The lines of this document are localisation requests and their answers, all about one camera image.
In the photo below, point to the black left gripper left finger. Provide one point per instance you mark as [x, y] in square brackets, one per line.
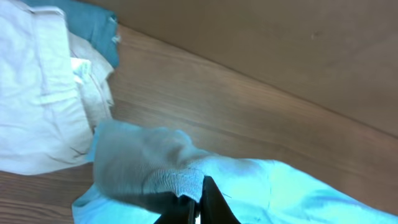
[180, 211]

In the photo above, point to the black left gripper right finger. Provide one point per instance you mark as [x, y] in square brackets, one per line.
[213, 207]

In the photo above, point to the light blue printed t-shirt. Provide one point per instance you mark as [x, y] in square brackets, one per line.
[138, 171]

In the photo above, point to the beige pants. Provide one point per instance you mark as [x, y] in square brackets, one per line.
[54, 90]

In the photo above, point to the blue denim jeans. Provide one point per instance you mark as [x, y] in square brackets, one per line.
[95, 24]

